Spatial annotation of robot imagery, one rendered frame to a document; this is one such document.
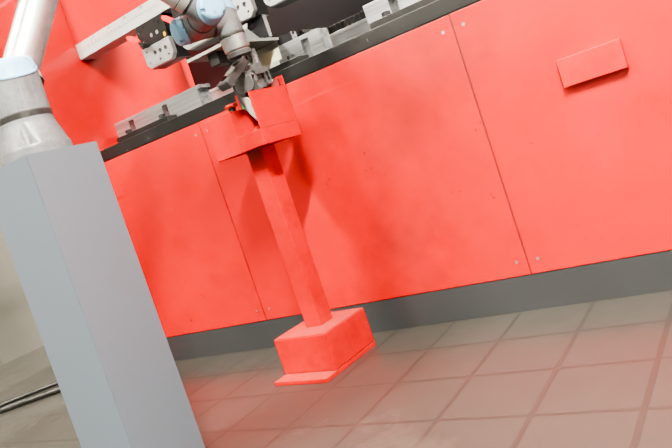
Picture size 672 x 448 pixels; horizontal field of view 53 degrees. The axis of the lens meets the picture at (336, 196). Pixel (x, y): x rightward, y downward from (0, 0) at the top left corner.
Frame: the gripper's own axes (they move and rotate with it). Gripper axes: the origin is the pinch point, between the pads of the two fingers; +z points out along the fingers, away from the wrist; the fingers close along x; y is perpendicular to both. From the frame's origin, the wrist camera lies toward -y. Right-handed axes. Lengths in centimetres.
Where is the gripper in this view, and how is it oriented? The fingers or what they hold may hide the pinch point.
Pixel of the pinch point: (260, 120)
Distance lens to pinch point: 193.4
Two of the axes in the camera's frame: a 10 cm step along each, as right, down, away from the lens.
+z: 3.6, 9.2, 1.3
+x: -7.6, 2.2, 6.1
